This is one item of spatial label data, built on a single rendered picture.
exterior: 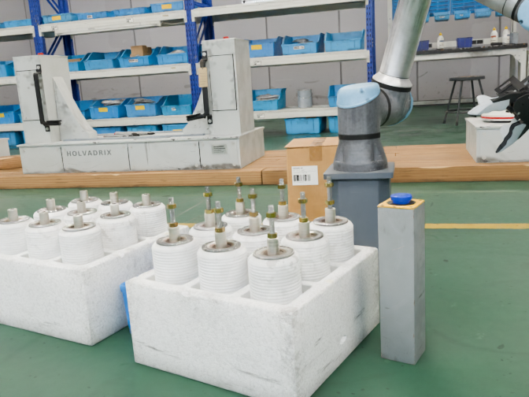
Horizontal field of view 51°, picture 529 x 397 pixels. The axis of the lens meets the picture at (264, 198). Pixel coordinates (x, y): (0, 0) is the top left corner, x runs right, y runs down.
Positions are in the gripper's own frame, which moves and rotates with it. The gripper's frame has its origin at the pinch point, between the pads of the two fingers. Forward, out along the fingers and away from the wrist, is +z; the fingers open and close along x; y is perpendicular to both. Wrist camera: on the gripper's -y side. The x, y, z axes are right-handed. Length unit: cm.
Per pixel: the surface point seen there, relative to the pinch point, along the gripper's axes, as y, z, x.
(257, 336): -43, 52, 31
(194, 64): 450, 152, -84
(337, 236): -20.3, 36.0, 19.3
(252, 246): -21, 49, 32
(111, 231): 3, 81, 43
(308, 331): -43, 45, 26
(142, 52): 495, 194, -49
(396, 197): -26.1, 20.6, 23.6
